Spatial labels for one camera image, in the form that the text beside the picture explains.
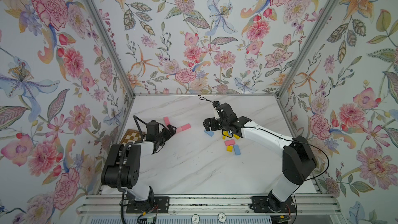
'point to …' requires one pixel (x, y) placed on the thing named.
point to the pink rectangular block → (186, 126)
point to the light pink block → (179, 129)
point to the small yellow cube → (229, 148)
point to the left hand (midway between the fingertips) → (174, 129)
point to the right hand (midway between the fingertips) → (209, 120)
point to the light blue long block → (210, 133)
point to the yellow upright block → (224, 137)
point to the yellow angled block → (237, 136)
